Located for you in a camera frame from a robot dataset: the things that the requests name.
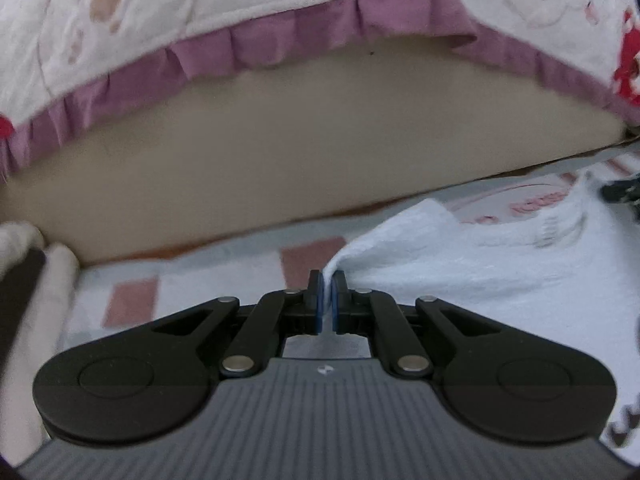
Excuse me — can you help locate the white fleece garment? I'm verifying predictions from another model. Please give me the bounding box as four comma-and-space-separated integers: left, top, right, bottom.
321, 171, 640, 363

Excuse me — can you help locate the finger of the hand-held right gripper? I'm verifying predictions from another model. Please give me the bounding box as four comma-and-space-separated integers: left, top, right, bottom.
601, 176, 640, 205

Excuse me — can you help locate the bear print quilted bedspread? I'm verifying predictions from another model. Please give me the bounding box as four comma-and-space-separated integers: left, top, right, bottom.
0, 0, 640, 177

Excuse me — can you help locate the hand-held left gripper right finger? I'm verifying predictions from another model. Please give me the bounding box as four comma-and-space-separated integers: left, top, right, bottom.
331, 270, 502, 379

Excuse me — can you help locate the stack of folded clothes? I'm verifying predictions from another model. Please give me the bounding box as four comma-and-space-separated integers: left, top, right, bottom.
0, 221, 82, 467

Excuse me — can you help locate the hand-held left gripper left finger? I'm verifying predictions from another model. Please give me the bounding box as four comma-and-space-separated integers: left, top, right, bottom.
150, 269, 324, 379

